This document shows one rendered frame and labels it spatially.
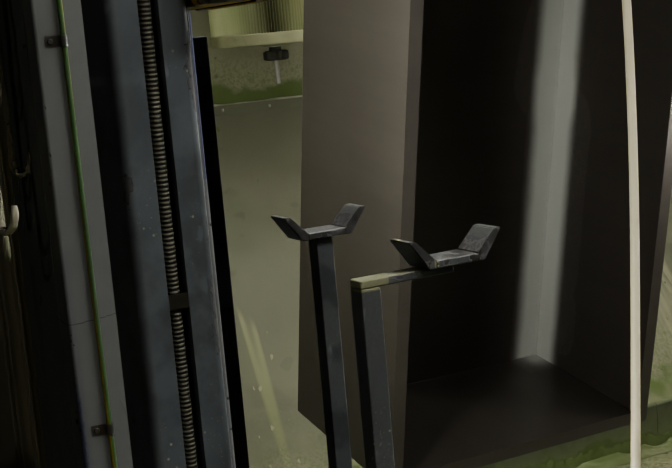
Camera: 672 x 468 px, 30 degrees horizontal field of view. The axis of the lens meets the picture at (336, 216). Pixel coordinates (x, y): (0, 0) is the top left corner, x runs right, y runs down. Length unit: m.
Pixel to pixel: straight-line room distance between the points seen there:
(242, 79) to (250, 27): 0.38
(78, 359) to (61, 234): 0.14
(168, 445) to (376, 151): 1.24
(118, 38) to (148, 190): 0.11
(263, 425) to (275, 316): 0.30
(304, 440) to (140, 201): 2.29
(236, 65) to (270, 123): 0.19
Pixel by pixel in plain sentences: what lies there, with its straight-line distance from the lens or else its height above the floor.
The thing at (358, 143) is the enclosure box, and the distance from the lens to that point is 2.14.
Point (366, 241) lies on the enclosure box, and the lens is 2.16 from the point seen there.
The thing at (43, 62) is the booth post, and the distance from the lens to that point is 1.37.
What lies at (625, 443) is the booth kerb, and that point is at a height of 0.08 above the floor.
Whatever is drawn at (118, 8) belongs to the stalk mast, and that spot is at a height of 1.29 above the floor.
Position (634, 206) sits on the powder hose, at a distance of 2.15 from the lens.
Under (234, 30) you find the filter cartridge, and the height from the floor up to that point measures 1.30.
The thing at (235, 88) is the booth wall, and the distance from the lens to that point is 3.50.
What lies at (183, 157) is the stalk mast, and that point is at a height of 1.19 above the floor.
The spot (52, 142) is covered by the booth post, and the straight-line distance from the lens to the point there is 1.38.
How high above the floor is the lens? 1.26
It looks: 8 degrees down
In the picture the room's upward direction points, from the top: 5 degrees counter-clockwise
